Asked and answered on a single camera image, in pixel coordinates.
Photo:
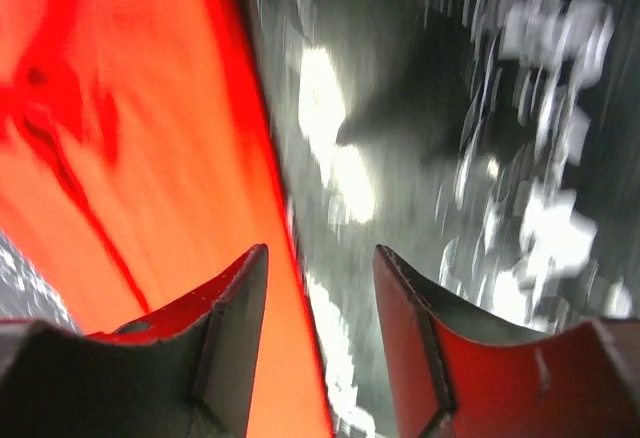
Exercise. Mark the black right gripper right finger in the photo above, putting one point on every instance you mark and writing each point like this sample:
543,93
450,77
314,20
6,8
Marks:
456,370

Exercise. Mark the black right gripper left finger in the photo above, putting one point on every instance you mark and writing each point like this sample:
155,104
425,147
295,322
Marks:
184,370

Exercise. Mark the red t shirt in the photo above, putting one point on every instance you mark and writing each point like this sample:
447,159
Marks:
136,165

